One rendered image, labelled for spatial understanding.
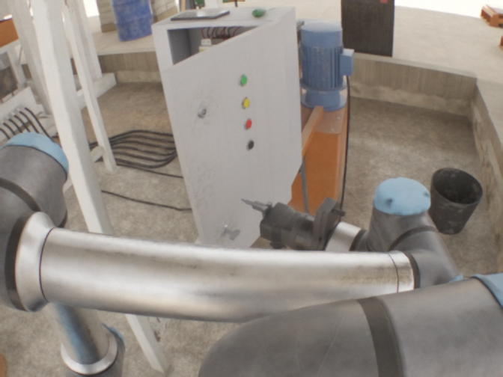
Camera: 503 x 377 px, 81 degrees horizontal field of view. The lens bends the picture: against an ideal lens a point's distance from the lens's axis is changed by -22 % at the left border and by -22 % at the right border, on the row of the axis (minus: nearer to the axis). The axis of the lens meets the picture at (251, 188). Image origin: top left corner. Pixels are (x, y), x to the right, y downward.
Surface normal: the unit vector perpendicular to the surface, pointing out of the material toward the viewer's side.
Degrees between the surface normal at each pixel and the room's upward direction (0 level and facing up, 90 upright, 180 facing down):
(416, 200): 5
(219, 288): 43
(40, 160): 59
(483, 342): 13
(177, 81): 90
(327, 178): 90
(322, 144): 90
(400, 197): 5
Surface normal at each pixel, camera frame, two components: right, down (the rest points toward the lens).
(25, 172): 0.69, -0.60
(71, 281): 0.17, 0.07
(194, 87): 0.82, 0.30
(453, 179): -0.43, 0.48
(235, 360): -0.76, -0.59
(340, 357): -0.26, -0.67
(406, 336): -0.10, -0.82
